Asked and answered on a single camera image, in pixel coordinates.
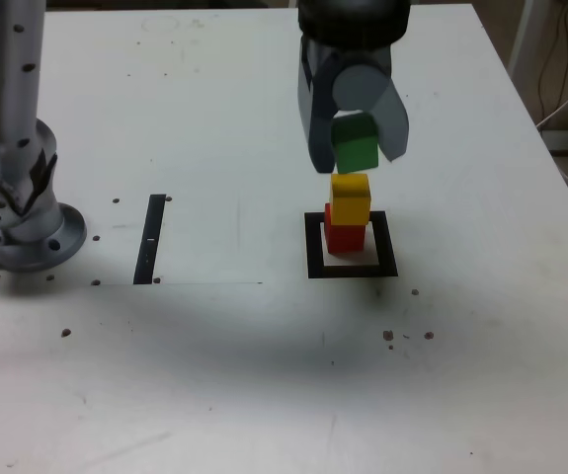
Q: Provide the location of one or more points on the white metal post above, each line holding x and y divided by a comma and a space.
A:
523, 34

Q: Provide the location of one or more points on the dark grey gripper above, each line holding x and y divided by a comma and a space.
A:
352, 56

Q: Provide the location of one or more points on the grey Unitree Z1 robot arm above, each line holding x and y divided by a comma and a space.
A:
17, 123

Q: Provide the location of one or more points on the red cube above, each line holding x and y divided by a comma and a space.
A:
345, 239

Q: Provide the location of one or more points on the black tape strip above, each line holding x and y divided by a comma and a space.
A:
149, 237

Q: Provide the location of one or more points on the black tape square outline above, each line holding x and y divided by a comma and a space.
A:
387, 247

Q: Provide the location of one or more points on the green cube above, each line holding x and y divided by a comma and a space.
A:
355, 150

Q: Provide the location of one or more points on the yellow cube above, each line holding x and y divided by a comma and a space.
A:
350, 202

